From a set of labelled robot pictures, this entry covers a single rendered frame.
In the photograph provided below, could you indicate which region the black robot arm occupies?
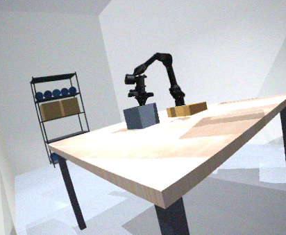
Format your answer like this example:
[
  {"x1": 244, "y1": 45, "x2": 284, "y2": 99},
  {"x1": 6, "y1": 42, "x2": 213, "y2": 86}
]
[{"x1": 124, "y1": 53, "x2": 185, "y2": 107}]

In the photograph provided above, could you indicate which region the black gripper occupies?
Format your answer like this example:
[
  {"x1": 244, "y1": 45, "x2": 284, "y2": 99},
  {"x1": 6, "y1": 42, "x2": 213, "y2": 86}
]
[{"x1": 128, "y1": 84, "x2": 154, "y2": 106}]

